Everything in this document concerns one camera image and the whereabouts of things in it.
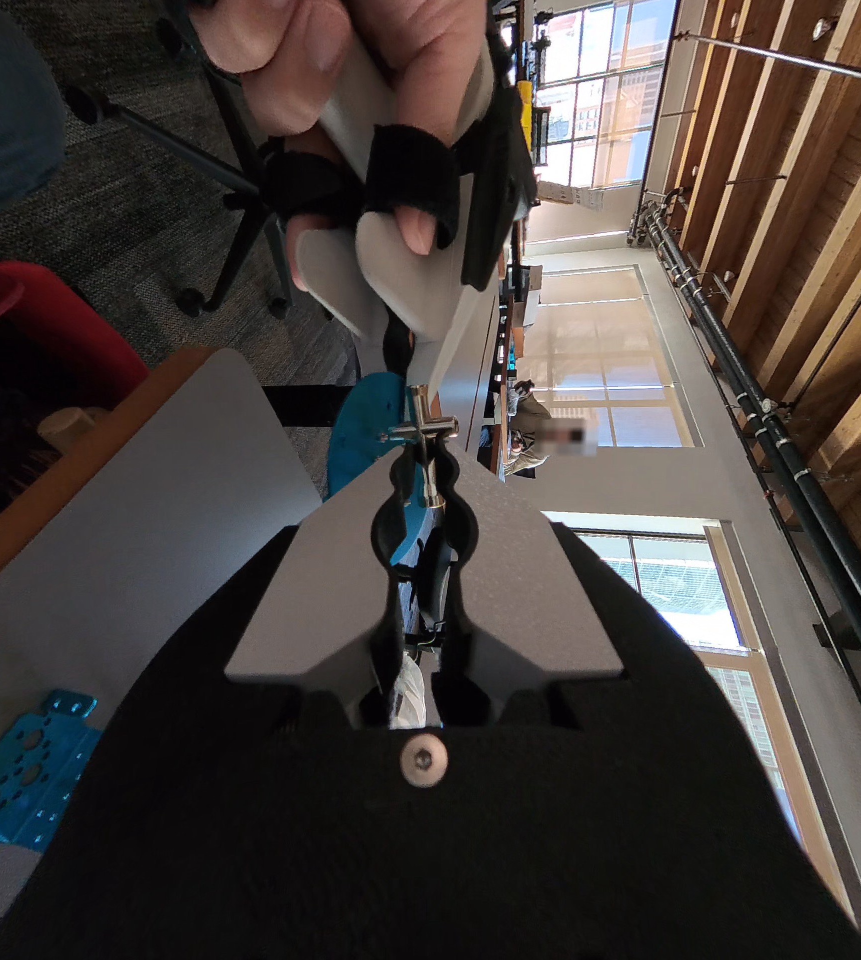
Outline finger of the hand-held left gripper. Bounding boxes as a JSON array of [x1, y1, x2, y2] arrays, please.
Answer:
[[406, 288, 504, 396]]

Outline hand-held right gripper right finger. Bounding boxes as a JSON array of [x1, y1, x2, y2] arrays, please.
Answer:
[[430, 442, 624, 730]]

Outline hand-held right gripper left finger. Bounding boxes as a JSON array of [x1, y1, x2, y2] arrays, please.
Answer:
[[224, 448, 411, 730]]

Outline silver cross socket wrench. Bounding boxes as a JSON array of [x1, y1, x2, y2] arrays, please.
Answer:
[[379, 384, 462, 510]]

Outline blue round metal plate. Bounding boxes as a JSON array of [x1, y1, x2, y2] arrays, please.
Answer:
[[325, 372, 447, 567]]

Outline person's left hand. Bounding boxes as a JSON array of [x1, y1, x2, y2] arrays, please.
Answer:
[[186, 0, 492, 295]]

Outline white printed paper sign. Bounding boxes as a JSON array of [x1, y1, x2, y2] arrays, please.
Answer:
[[537, 180, 608, 213]]

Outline window with roller blind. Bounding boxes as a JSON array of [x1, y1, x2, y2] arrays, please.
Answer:
[[519, 266, 702, 451]]

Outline black ceiling pipes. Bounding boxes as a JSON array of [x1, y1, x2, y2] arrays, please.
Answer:
[[629, 191, 861, 680]]

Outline black office chair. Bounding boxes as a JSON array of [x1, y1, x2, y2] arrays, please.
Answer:
[[63, 0, 298, 320]]

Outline red container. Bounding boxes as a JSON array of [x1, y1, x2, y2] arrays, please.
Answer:
[[0, 258, 150, 552]]

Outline blue perforated metal bracket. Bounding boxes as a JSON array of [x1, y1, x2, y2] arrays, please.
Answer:
[[0, 690, 102, 882]]

